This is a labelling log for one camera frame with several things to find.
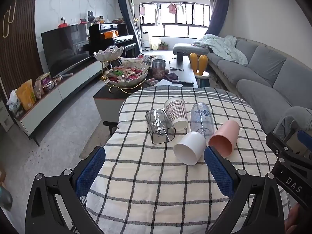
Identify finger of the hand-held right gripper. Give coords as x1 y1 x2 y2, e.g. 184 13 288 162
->
297 130 312 157
266 132 312 179

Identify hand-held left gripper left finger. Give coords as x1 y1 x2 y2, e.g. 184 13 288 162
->
24 146 106 234

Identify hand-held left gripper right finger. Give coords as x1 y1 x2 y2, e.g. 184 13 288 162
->
204 146 292 234

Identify pink plastic cup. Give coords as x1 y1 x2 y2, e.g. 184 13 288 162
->
208 120 240 158

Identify white plastic cup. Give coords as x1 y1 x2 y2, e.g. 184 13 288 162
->
173 131 207 165

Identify clear printed plastic cup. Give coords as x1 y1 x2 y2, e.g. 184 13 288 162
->
190 102 214 137

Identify plaid paper cup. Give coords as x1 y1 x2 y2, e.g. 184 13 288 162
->
164 97 189 131

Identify clear square glass cup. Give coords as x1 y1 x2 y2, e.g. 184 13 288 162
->
145 108 176 145

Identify person's right hand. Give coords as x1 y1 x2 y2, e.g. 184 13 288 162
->
287 203 303 234

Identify grey sofa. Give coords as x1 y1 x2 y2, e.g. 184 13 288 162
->
173 36 312 137

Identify checkered tablecloth table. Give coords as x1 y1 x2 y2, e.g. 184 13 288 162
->
85 86 292 234

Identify dark coffee table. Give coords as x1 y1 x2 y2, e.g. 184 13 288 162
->
93 55 199 129

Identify white television cabinet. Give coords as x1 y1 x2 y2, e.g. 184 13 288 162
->
13 58 108 147

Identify brown snack packet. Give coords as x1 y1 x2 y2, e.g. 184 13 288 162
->
34 79 45 99

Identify black remote control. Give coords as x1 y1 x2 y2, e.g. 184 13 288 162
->
172 79 194 86

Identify purple snack packet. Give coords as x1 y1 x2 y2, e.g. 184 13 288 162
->
40 73 61 90

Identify orange snack packet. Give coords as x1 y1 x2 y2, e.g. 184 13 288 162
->
16 79 36 111

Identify white plastic bag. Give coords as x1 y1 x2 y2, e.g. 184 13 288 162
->
7 90 23 114

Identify pile of wrapped candies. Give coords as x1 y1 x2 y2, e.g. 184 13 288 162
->
107 66 147 82

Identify white paper sheet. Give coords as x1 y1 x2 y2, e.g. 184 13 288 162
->
153 79 183 87

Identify light green blanket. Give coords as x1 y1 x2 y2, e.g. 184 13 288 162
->
194 34 249 66

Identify yellow rabbit ear stool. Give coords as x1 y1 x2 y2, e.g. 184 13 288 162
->
190 53 210 88

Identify white tiered snack bowl stand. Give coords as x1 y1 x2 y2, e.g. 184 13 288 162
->
94 45 150 94

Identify glass storage jar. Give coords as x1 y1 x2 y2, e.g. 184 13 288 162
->
152 59 166 80

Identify flat screen television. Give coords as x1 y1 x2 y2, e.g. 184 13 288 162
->
41 24 98 78

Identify white air purifier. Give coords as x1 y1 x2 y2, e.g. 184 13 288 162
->
141 32 151 51

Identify black upright piano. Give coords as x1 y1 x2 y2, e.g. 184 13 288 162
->
88 22 137 59

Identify dark blue curtain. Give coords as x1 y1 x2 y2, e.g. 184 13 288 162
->
116 0 141 54
207 0 231 37

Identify gold paperclip wall decoration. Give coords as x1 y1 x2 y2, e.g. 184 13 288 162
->
2 0 17 38

